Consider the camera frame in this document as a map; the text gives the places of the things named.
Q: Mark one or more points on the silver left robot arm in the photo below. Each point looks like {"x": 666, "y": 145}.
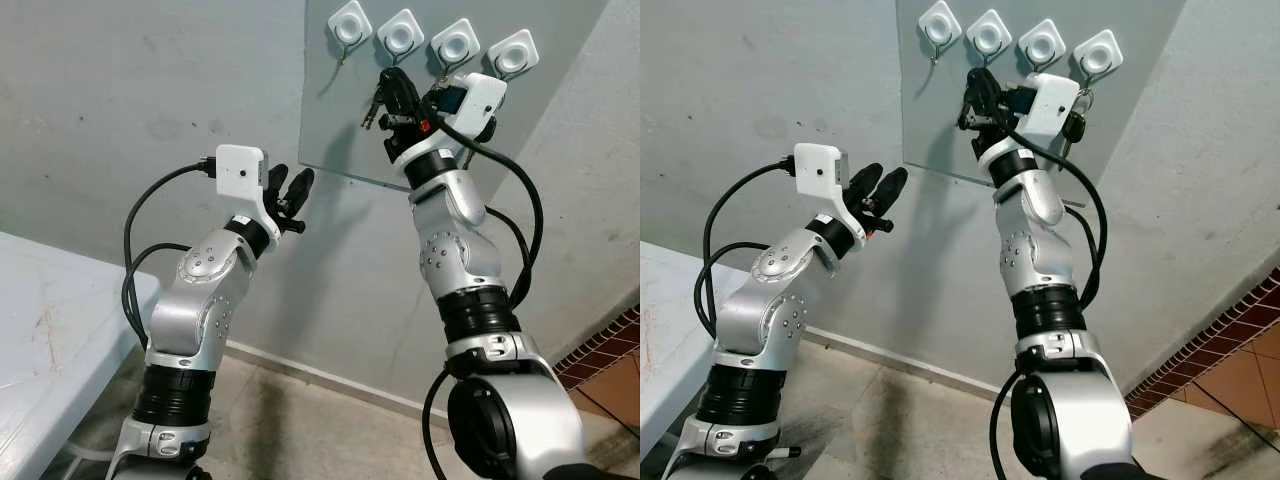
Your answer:
{"x": 770, "y": 300}
{"x": 195, "y": 300}

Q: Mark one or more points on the white folding table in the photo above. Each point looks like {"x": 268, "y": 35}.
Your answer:
{"x": 50, "y": 330}
{"x": 675, "y": 330}

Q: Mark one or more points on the grey glass wall panel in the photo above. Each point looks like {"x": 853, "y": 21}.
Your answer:
{"x": 340, "y": 120}
{"x": 935, "y": 110}

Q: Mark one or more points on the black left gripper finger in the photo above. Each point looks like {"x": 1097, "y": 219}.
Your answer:
{"x": 300, "y": 188}
{"x": 892, "y": 188}
{"x": 866, "y": 178}
{"x": 279, "y": 178}

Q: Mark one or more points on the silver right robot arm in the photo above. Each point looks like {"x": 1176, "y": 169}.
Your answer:
{"x": 1060, "y": 400}
{"x": 500, "y": 400}

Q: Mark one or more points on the black headed key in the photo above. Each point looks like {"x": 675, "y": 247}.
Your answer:
{"x": 488, "y": 128}
{"x": 1073, "y": 127}

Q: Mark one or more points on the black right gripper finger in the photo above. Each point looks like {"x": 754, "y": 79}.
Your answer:
{"x": 393, "y": 90}
{"x": 406, "y": 88}
{"x": 991, "y": 88}
{"x": 979, "y": 90}

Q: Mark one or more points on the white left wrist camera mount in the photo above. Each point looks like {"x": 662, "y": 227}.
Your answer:
{"x": 820, "y": 172}
{"x": 240, "y": 175}

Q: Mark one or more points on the white square wall hook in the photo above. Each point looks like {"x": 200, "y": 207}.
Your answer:
{"x": 456, "y": 44}
{"x": 1042, "y": 43}
{"x": 1098, "y": 54}
{"x": 940, "y": 23}
{"x": 350, "y": 23}
{"x": 989, "y": 33}
{"x": 401, "y": 33}
{"x": 513, "y": 55}

